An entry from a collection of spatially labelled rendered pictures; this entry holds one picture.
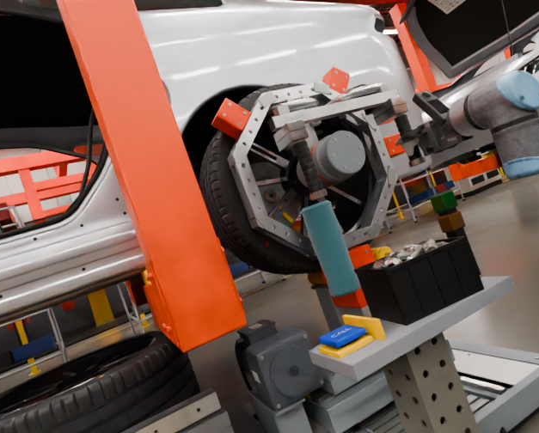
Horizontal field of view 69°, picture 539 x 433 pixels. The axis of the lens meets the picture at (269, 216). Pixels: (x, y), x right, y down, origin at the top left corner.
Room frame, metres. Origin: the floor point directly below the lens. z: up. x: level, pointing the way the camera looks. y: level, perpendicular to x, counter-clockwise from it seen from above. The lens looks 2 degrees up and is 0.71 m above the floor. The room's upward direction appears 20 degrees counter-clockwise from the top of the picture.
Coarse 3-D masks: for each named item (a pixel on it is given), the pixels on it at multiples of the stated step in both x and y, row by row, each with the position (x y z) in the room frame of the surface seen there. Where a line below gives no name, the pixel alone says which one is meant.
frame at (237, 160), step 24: (264, 96) 1.18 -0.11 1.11; (288, 96) 1.22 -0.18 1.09; (312, 96) 1.26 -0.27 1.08; (336, 96) 1.28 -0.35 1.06; (360, 120) 1.32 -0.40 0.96; (240, 144) 1.13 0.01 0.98; (384, 144) 1.33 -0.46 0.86; (240, 168) 1.12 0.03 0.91; (384, 168) 1.32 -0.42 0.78; (240, 192) 1.17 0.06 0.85; (384, 192) 1.30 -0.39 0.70; (264, 216) 1.13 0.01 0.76; (384, 216) 1.29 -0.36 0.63; (288, 240) 1.15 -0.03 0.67; (360, 240) 1.24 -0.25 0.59
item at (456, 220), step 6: (438, 216) 0.92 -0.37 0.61; (444, 216) 0.90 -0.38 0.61; (450, 216) 0.89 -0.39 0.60; (456, 216) 0.89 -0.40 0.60; (438, 222) 0.92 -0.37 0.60; (444, 222) 0.90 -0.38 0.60; (450, 222) 0.89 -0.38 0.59; (456, 222) 0.89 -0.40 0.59; (462, 222) 0.90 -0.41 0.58; (444, 228) 0.91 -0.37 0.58; (450, 228) 0.89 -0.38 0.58; (456, 228) 0.89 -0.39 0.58
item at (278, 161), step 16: (272, 112) 1.28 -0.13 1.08; (320, 128) 1.46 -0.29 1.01; (336, 128) 1.42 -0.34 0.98; (256, 144) 1.27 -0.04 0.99; (272, 160) 1.28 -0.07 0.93; (288, 160) 1.32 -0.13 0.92; (368, 160) 1.40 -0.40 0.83; (288, 176) 1.30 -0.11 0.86; (352, 176) 1.48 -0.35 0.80; (368, 176) 1.40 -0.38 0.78; (288, 192) 1.29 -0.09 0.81; (304, 192) 1.36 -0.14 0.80; (336, 192) 1.36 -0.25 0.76; (352, 192) 1.48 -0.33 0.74; (368, 192) 1.38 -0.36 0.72; (336, 208) 1.58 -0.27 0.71; (352, 208) 1.45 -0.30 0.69; (304, 224) 1.29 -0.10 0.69; (352, 224) 1.36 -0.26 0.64
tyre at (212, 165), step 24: (216, 144) 1.20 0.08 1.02; (216, 168) 1.19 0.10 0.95; (216, 192) 1.19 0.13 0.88; (216, 216) 1.27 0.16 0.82; (240, 216) 1.19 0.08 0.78; (240, 240) 1.20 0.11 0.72; (264, 240) 1.21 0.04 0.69; (264, 264) 1.28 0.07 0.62; (288, 264) 1.23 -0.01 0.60; (312, 264) 1.26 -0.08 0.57
